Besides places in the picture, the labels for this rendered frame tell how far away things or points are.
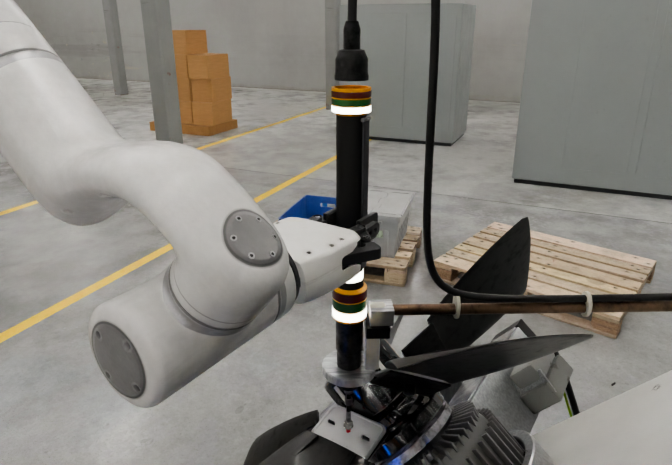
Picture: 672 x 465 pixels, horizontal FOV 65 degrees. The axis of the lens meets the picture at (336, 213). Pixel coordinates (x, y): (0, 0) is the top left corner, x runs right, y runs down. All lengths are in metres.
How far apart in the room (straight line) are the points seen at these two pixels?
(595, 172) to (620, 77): 0.98
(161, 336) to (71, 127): 0.19
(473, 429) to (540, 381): 0.23
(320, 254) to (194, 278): 0.17
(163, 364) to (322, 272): 0.18
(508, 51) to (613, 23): 6.90
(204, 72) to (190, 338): 8.43
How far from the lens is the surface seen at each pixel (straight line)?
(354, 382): 0.70
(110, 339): 0.42
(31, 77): 0.52
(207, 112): 8.87
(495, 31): 12.86
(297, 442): 0.78
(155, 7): 6.77
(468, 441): 0.80
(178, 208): 0.37
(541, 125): 6.18
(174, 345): 0.40
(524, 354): 0.65
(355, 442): 0.78
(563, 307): 0.74
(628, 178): 6.30
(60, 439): 2.80
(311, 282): 0.50
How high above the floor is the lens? 1.72
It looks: 20 degrees down
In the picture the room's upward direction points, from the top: straight up
